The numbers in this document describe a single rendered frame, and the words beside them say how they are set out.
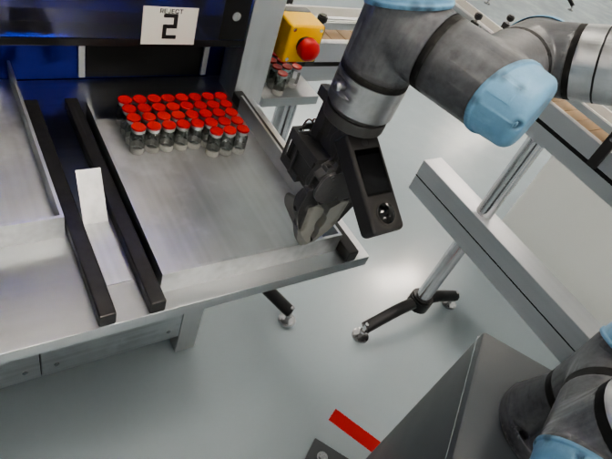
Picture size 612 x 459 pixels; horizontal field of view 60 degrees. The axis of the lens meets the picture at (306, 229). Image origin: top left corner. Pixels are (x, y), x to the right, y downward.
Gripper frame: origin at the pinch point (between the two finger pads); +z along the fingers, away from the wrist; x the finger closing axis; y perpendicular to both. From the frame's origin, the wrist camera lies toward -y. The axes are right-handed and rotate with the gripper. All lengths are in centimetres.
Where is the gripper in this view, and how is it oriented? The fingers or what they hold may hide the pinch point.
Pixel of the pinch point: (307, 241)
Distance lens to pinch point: 69.8
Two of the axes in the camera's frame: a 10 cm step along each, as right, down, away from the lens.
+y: -4.7, -7.3, 4.9
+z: -3.2, 6.6, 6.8
